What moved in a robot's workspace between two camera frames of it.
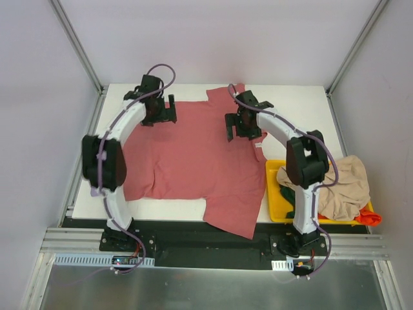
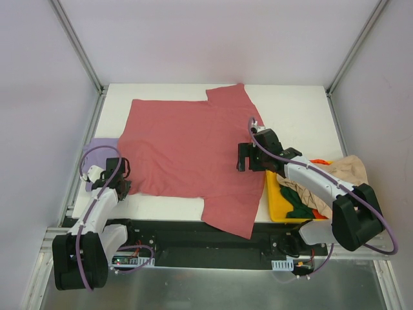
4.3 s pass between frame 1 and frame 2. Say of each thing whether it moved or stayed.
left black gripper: moved
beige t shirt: stayed
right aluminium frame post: stayed
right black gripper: moved
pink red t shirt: stayed
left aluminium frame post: stayed
